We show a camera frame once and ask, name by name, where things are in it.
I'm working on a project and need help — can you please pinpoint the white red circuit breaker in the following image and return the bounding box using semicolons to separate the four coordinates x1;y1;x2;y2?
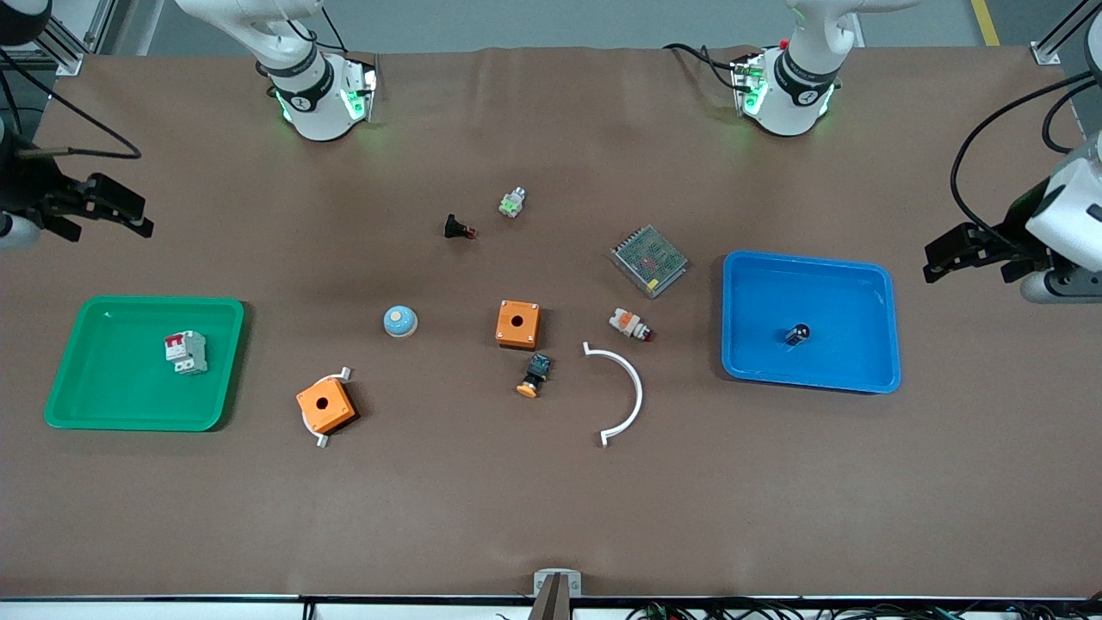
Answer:
164;331;209;376

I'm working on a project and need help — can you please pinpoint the blue plastic tray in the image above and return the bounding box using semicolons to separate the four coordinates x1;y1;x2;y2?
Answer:
721;250;902;395

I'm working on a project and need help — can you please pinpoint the green plastic tray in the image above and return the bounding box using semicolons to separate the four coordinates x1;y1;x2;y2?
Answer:
44;295;246;432

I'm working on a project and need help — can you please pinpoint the orange push-button box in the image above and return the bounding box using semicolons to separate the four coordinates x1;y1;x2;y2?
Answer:
495;300;542;350
295;377;358;435

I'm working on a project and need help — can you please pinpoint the metal mesh power supply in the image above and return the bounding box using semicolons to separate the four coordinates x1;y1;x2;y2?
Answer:
610;225;690;300

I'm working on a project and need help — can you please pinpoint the red pushbutton orange white base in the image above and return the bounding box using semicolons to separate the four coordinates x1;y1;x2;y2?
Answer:
608;309;655;344

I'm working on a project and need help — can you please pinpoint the orange black pushbutton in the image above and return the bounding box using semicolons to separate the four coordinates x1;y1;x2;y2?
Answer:
516;352;553;399

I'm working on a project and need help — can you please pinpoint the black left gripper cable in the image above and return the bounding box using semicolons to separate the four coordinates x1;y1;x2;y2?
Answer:
950;71;1102;252

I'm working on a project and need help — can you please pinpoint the aluminium frame post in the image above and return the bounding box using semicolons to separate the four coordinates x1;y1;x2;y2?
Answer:
39;0;132;78
1036;0;1102;65

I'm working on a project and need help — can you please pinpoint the small white half-ring clamp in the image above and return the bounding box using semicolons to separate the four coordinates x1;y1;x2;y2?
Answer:
301;366;354;450

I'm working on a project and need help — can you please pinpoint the black left arm base cable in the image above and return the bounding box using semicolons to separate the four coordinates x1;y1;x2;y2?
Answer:
663;41;743;91

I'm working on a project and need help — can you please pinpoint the large white half-ring clamp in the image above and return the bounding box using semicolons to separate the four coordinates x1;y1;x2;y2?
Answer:
582;341;644;448

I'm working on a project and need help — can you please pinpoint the black cable bundle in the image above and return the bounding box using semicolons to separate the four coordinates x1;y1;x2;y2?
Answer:
628;598;1102;620

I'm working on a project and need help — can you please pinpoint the grey metal bracket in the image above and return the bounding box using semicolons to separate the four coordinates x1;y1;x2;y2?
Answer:
533;568;583;597

